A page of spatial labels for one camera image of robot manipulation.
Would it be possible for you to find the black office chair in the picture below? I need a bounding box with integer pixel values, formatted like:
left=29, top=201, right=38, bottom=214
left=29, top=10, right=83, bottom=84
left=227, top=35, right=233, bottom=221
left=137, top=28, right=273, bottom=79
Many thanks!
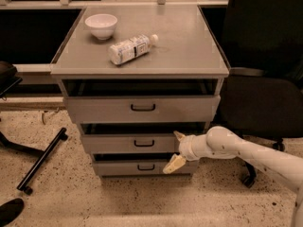
left=205, top=0, right=303, bottom=189

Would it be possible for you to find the black shoe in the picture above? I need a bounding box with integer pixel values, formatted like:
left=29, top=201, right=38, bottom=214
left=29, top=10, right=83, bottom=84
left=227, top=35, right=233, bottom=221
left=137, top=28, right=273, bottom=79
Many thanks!
left=0, top=198, right=25, bottom=227

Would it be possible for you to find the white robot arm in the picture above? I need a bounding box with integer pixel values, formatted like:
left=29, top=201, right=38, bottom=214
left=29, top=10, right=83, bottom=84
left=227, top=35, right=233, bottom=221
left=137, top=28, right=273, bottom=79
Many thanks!
left=163, top=126, right=303, bottom=227

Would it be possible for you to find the white bowl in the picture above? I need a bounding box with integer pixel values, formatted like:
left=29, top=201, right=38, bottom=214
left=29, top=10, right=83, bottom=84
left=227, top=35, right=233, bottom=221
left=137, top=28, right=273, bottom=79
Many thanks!
left=85, top=14, right=117, bottom=40

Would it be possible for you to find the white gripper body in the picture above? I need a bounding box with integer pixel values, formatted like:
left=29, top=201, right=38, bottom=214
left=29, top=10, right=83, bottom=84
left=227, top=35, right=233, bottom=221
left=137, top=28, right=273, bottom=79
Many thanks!
left=179, top=135, right=202, bottom=161

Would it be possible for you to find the grey drawer cabinet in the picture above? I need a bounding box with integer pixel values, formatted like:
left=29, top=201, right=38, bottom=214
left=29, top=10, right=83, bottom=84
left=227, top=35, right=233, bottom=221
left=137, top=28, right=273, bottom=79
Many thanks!
left=52, top=5, right=228, bottom=163

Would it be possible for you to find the white plastic bottle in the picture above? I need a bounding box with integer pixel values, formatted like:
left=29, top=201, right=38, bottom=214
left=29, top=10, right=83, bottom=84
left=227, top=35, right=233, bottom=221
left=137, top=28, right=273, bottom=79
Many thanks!
left=108, top=34, right=159, bottom=65

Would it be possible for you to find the black chair base left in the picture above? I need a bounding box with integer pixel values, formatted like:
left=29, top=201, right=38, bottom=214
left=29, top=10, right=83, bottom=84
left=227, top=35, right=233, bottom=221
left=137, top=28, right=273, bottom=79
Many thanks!
left=0, top=61, right=68, bottom=195

